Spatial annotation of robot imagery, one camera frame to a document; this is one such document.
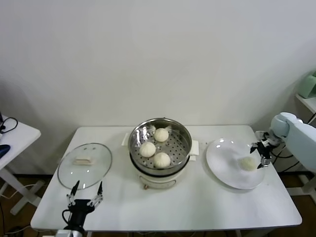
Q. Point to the white side table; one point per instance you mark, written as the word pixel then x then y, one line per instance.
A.
pixel 22 138

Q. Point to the dark blue mouse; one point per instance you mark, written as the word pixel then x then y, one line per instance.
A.
pixel 4 148

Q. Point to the white electric cooking pot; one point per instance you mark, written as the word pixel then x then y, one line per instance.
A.
pixel 158 181

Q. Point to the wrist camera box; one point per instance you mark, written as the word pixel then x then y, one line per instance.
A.
pixel 261 135
pixel 63 233

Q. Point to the perforated steel steamer basket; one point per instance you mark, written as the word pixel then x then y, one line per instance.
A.
pixel 180 140

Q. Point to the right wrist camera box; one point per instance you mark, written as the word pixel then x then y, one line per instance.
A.
pixel 261 135

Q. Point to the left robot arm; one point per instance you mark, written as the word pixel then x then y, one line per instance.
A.
pixel 77 230

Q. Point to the pale green appliance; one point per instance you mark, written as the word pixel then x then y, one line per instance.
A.
pixel 307 85

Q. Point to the white steamed baozi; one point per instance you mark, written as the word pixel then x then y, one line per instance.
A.
pixel 247 164
pixel 147 149
pixel 162 160
pixel 161 134

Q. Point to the white round plate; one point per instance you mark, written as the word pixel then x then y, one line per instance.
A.
pixel 222 172

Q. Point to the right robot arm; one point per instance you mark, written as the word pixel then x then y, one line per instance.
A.
pixel 301 140

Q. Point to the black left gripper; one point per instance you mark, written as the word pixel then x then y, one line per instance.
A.
pixel 80 207

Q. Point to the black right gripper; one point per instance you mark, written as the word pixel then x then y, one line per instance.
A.
pixel 264 149

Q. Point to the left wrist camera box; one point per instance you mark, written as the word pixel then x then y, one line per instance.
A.
pixel 63 233

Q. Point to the glass pot lid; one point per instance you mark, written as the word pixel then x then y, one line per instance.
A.
pixel 84 170

